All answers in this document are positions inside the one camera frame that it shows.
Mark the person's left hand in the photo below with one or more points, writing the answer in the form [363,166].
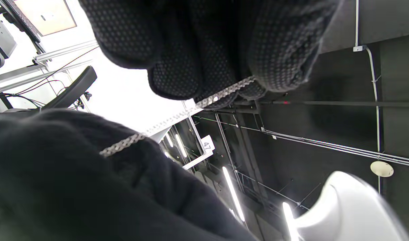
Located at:
[207,40]

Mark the long ceiling light strip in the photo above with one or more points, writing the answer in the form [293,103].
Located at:
[289,221]
[233,194]

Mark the pink laptop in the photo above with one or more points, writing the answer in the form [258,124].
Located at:
[45,15]

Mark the grey handheld controller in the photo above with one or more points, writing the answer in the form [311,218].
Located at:
[351,211]

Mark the black computer tower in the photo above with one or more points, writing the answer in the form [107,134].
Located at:
[0,40]

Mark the round white ceiling fixture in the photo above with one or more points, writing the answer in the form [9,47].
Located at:
[381,169]

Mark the person's right hand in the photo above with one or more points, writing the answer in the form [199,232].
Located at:
[90,187]

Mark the white hanging sign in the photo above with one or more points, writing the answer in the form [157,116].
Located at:
[207,144]

